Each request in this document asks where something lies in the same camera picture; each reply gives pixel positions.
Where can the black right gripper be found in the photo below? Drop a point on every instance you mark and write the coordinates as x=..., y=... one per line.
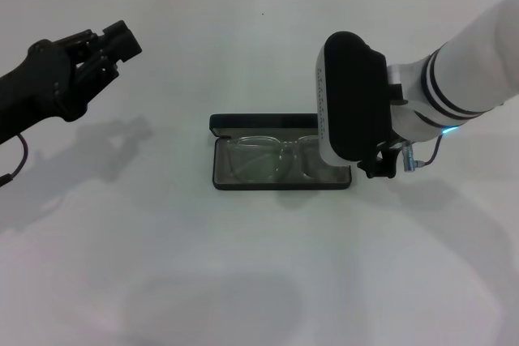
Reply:
x=390, y=151

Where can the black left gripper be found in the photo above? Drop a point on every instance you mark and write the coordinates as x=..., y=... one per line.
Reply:
x=32, y=86

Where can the clear white glasses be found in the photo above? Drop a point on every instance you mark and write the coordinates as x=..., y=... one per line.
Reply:
x=288, y=144

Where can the black glasses case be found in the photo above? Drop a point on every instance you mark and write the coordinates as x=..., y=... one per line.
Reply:
x=280, y=186

